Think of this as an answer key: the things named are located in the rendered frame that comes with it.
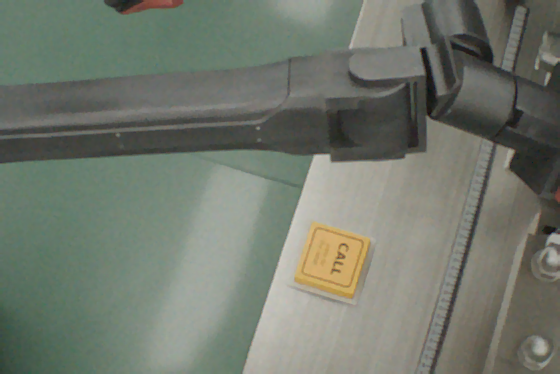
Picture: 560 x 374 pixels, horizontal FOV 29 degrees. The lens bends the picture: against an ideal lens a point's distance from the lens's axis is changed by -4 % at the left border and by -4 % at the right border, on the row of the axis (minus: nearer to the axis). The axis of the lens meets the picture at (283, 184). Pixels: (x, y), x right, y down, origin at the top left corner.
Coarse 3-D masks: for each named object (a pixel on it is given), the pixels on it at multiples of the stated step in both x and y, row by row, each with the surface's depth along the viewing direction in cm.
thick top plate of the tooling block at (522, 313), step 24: (528, 240) 114; (528, 264) 113; (528, 288) 113; (552, 288) 112; (504, 312) 113; (528, 312) 112; (552, 312) 112; (504, 336) 111; (528, 336) 111; (552, 336) 111; (504, 360) 110; (552, 360) 110
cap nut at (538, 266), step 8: (544, 248) 112; (552, 248) 110; (536, 256) 113; (544, 256) 110; (552, 256) 109; (536, 264) 112; (544, 264) 110; (552, 264) 109; (536, 272) 113; (544, 272) 111; (552, 272) 110; (544, 280) 112; (552, 280) 112
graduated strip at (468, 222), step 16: (528, 16) 137; (512, 32) 136; (512, 48) 135; (512, 64) 135; (480, 144) 131; (496, 144) 131; (480, 160) 131; (480, 176) 130; (480, 192) 129; (464, 208) 129; (480, 208) 129; (464, 224) 128; (464, 240) 128; (464, 256) 127; (448, 272) 126; (448, 288) 126; (448, 304) 125; (432, 320) 125; (448, 320) 125; (432, 336) 124; (432, 352) 123; (432, 368) 123
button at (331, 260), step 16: (320, 224) 126; (320, 240) 125; (336, 240) 125; (352, 240) 125; (368, 240) 125; (304, 256) 125; (320, 256) 125; (336, 256) 125; (352, 256) 125; (304, 272) 124; (320, 272) 124; (336, 272) 124; (352, 272) 124; (320, 288) 125; (336, 288) 124; (352, 288) 123
